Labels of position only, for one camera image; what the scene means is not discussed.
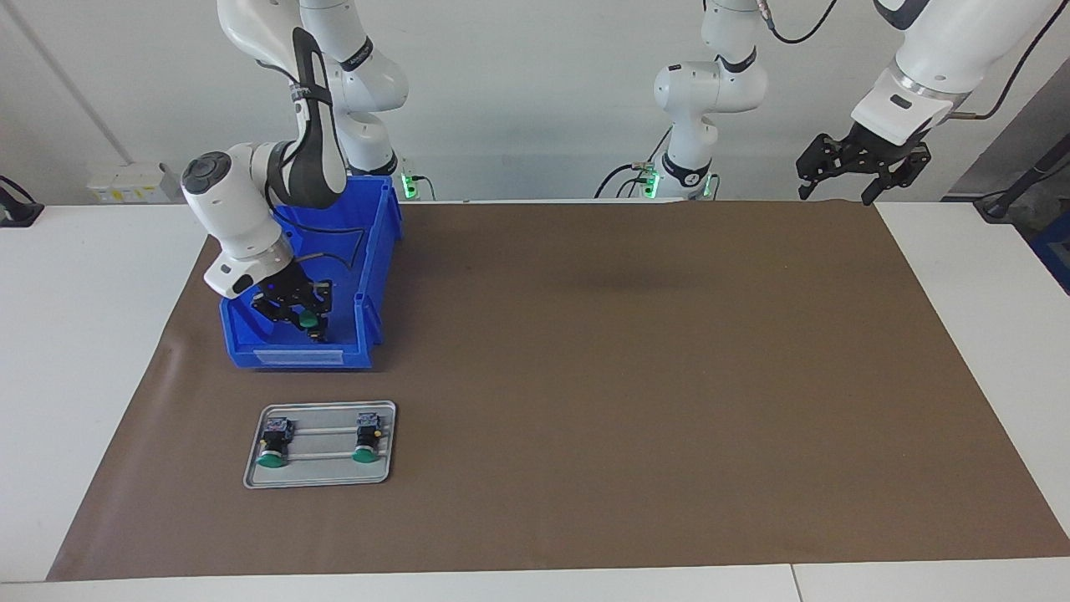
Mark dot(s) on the black clamp base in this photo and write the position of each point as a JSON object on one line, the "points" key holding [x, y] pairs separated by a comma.
{"points": [[21, 216]]}

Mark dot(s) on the black stand pole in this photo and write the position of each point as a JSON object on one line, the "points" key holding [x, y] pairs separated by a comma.
{"points": [[1032, 171]]}

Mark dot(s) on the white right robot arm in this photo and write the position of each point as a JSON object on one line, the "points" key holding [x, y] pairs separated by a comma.
{"points": [[234, 209]]}

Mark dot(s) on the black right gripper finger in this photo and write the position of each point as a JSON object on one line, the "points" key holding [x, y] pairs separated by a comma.
{"points": [[323, 301], [276, 313]]}

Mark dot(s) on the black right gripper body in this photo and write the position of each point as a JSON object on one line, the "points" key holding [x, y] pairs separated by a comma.
{"points": [[288, 293]]}

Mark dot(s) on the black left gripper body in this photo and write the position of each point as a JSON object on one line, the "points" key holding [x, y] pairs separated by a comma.
{"points": [[873, 149]]}

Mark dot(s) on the blue crate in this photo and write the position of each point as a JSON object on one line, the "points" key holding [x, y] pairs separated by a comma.
{"points": [[1057, 251]]}

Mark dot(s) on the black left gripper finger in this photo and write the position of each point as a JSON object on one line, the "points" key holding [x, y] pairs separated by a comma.
{"points": [[911, 163], [819, 157]]}

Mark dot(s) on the white wall socket box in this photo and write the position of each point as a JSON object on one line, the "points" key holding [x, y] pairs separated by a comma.
{"points": [[125, 180]]}

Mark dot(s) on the blue plastic storage bin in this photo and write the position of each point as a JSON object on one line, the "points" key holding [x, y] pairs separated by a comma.
{"points": [[368, 251]]}

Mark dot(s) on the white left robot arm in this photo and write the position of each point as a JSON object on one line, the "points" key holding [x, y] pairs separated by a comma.
{"points": [[710, 88]]}

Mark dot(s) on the brown table mat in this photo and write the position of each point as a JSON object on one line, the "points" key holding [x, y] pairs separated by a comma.
{"points": [[627, 376]]}

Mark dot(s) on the silver metal tray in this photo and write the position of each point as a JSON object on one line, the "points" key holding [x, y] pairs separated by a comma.
{"points": [[322, 472]]}

